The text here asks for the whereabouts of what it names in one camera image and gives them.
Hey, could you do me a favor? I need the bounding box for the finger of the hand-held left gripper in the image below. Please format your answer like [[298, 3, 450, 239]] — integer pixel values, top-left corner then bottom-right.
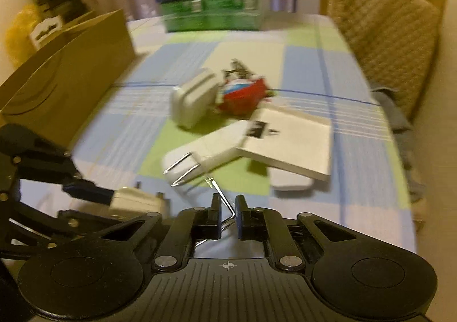
[[0, 197, 149, 260], [0, 124, 115, 206]]

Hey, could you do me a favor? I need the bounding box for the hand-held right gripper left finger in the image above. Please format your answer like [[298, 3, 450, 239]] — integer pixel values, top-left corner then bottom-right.
[[102, 194, 224, 271]]

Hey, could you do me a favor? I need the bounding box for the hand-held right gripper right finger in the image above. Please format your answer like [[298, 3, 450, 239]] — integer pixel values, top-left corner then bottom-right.
[[235, 194, 361, 271]]

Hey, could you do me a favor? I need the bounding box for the metal wire rack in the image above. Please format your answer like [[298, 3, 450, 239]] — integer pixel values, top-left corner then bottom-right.
[[163, 152, 237, 247]]

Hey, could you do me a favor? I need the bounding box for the white plug adapter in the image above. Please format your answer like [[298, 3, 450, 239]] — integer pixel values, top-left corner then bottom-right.
[[110, 182, 171, 218]]

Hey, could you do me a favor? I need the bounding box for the white pad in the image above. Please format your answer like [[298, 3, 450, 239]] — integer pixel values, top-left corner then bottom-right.
[[269, 167, 315, 191]]

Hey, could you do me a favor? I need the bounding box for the white remote control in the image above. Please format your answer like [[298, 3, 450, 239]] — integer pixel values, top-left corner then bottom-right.
[[162, 120, 256, 185]]

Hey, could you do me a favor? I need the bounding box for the white box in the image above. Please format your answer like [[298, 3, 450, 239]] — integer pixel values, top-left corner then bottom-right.
[[236, 104, 333, 184]]

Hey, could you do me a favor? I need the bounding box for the brown cardboard box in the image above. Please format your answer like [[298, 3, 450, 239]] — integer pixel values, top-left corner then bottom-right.
[[0, 10, 137, 153]]

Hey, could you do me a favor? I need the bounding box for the white rounded case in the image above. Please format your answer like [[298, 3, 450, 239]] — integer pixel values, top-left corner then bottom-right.
[[170, 68, 219, 130]]

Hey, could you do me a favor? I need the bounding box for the white carved chair back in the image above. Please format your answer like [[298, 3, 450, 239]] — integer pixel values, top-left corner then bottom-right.
[[30, 15, 61, 49]]

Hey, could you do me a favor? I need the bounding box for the checked tablecloth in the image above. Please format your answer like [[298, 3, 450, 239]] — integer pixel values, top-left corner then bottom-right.
[[19, 14, 419, 255]]

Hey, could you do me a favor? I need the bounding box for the yellow fluffy item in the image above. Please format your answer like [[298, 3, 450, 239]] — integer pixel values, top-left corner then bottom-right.
[[5, 4, 41, 69]]

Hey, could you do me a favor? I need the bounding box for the green carton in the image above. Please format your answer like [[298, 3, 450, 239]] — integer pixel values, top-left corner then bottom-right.
[[159, 0, 268, 33]]

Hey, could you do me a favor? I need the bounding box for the quilted chair back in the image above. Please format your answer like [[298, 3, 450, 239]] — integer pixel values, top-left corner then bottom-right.
[[326, 0, 442, 120]]

